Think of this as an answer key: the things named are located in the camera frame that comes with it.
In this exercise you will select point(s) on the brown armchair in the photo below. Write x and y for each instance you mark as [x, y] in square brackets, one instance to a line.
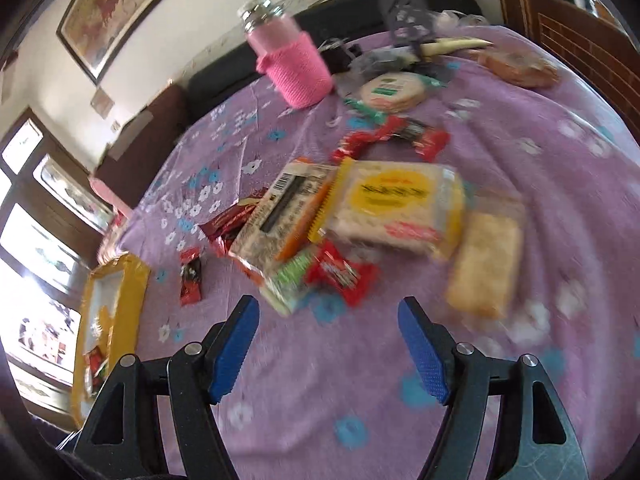
[145, 145]

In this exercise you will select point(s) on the clear cracker packet black label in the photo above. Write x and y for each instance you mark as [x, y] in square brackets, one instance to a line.
[280, 215]

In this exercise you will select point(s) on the clear rice cracker packet yellow label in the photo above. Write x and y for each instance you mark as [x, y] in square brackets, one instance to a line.
[395, 205]

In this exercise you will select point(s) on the framed wall picture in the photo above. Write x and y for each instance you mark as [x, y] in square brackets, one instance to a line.
[120, 5]

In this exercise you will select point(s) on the dark plastic bag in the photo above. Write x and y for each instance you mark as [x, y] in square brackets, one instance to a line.
[382, 60]

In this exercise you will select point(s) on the grey phone stand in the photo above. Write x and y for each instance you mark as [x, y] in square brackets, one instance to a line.
[400, 15]

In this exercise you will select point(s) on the small black object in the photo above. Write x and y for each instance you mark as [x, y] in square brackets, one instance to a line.
[340, 57]

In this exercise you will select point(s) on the pink bottle with knitted sleeve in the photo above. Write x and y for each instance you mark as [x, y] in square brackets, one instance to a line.
[292, 60]

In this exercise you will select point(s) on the red candy packets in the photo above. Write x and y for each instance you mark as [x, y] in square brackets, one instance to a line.
[395, 135]

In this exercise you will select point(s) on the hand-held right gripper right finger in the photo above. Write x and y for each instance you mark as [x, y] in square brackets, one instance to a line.
[422, 355]

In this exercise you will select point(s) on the dark red snack packet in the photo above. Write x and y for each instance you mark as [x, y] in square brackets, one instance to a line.
[232, 217]

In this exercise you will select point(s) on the clear plastic bag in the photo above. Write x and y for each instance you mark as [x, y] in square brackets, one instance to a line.
[460, 17]

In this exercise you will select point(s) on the round cracker packet green label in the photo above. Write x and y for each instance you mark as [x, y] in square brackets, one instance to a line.
[392, 92]

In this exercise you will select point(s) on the wooden cabinet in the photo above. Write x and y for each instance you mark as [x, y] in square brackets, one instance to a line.
[575, 35]

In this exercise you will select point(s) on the small green and white packet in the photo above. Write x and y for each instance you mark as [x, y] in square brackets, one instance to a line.
[290, 282]

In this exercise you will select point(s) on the brown bread in clear wrapper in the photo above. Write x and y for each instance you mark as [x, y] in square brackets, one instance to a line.
[520, 67]

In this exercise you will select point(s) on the small wall note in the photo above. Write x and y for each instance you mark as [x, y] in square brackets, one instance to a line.
[102, 101]

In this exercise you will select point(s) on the black sofa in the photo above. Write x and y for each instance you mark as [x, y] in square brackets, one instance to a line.
[225, 75]

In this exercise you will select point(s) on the white horn-shaped object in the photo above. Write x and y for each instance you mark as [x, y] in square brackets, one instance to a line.
[455, 46]

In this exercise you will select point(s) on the small pale cracker packet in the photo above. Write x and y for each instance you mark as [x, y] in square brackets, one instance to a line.
[487, 265]

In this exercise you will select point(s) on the white and red snack packet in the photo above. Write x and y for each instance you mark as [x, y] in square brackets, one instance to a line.
[96, 367]

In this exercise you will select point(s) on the small red snack packet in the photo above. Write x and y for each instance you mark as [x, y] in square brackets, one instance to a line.
[342, 272]

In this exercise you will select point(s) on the small red and black packet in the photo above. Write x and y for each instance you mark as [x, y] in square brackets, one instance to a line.
[191, 277]

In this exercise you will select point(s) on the purple floral tablecloth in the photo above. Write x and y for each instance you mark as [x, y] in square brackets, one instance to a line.
[575, 210]

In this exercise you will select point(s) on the yellow cardboard box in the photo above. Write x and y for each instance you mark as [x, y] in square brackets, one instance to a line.
[131, 305]

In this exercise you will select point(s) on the wooden framed window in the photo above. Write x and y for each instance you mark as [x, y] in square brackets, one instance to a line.
[45, 260]

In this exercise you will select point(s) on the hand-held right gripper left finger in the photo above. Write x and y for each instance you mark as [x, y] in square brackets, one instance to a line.
[232, 350]

